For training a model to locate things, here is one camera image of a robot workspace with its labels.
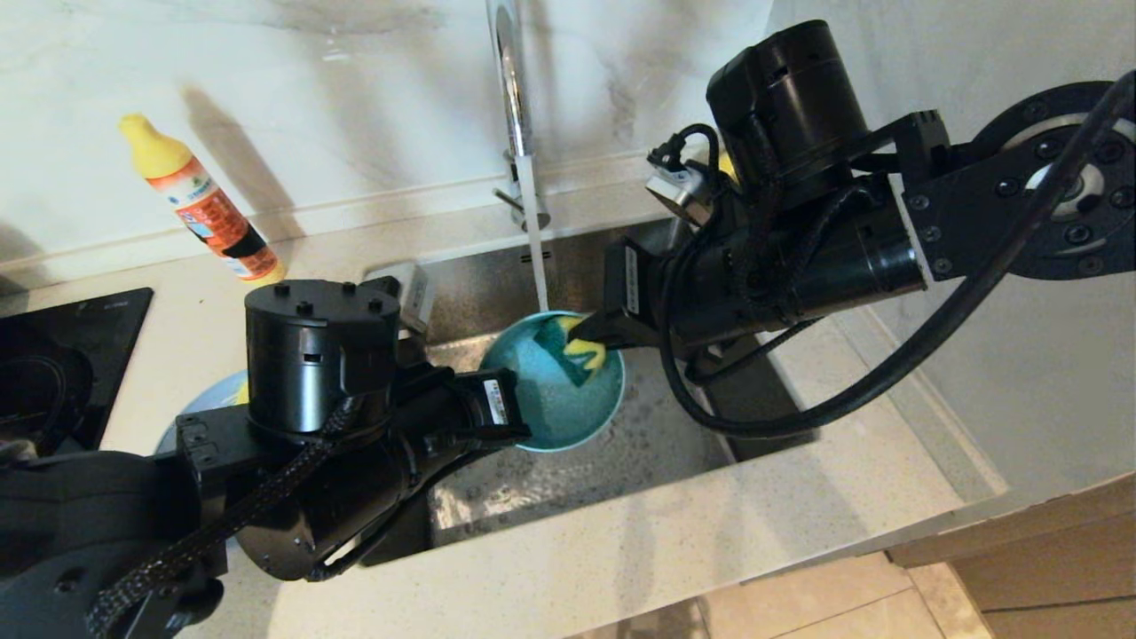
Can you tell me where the yellow and green sponge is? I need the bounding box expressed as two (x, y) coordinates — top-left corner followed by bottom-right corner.
(557, 315), (609, 387)

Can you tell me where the teal bowl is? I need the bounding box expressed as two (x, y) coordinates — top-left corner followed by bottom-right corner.
(479, 311), (627, 454)

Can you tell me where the chrome kitchen faucet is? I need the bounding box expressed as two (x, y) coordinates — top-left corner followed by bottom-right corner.
(485, 0), (553, 233)

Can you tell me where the orange dish soap bottle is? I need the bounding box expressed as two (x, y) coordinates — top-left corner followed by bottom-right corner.
(120, 114), (288, 289)

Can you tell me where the stainless steel sink basin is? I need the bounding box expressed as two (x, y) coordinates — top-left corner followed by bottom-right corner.
(358, 216), (817, 567)

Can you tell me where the blue-grey plate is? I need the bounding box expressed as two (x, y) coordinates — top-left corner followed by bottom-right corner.
(155, 371), (251, 455)

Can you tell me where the beige wooden cabinet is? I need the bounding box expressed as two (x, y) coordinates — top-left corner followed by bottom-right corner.
(885, 470), (1136, 639)

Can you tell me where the black induction cooktop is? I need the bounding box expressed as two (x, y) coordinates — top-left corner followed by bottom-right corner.
(0, 287), (154, 462)

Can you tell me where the black braided cable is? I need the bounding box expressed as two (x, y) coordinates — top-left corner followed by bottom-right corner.
(737, 115), (880, 325)
(84, 395), (365, 639)

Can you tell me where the smooth black camera cable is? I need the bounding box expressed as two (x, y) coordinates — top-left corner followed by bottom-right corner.
(659, 71), (1136, 438)

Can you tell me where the white framed wrist camera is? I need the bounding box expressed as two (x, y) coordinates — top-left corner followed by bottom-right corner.
(364, 262), (436, 336)

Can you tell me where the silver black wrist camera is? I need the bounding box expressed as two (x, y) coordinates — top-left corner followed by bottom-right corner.
(646, 133), (722, 230)

